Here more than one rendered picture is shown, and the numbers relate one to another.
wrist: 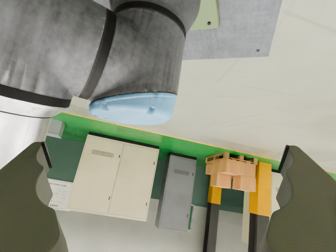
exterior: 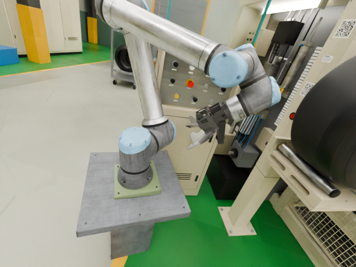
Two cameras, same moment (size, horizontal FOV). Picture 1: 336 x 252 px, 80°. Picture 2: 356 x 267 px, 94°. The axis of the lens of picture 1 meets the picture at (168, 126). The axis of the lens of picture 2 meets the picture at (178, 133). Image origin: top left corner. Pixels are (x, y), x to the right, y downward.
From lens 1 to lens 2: 0.72 m
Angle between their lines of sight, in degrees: 85
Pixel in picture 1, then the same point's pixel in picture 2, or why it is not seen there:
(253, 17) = (115, 214)
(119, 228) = not seen: outside the picture
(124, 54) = (154, 148)
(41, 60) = (163, 132)
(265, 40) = (95, 224)
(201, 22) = (118, 190)
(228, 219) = not seen: outside the picture
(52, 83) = (159, 128)
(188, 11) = (139, 178)
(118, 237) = not seen: outside the picture
